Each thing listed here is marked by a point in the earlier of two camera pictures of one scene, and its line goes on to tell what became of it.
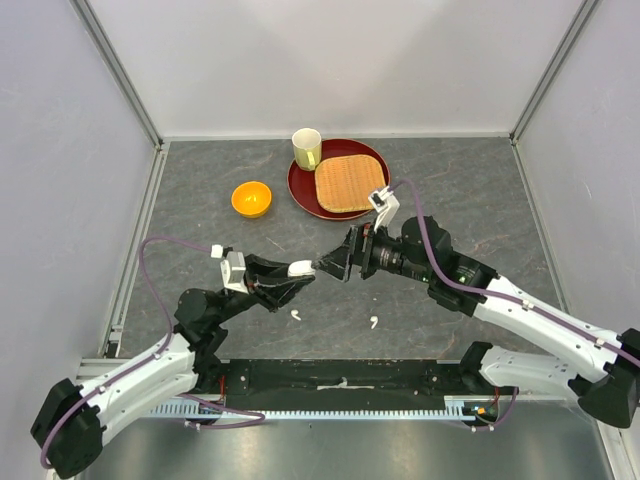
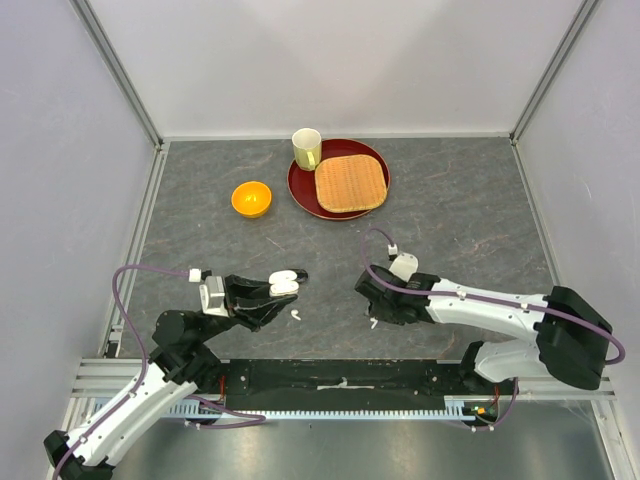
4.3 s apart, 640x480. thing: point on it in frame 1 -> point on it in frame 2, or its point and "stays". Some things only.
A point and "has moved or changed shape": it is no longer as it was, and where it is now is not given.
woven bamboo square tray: (343, 183) stays
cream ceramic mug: (307, 143) stays
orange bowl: (251, 199) stays
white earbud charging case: (300, 268) has moved or changed shape
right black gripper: (357, 251) -> (379, 313)
